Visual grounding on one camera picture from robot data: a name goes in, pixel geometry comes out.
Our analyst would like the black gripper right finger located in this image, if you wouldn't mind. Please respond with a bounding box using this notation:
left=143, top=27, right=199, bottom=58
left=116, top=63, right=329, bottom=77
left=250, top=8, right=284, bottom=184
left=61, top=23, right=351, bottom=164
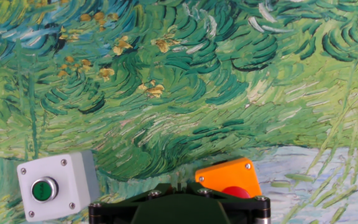
left=178, top=182, right=272, bottom=224

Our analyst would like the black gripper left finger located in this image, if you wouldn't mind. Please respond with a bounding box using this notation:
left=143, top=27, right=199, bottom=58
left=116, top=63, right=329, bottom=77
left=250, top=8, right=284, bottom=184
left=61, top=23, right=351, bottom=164
left=88, top=182, right=180, bottom=224

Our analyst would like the orange box red button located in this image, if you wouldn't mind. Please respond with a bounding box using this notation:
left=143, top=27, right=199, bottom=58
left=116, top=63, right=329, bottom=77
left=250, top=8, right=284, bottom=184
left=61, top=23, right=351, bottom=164
left=195, top=157, right=263, bottom=200

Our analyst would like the grey box green button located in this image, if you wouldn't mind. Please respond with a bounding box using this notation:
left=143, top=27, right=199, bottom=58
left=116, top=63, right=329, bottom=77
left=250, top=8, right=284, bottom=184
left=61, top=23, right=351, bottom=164
left=16, top=150, right=101, bottom=223

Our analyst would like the green blue painting cloth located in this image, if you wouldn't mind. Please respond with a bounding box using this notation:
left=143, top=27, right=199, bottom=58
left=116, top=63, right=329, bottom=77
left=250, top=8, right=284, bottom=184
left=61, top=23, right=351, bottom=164
left=0, top=0, right=358, bottom=224

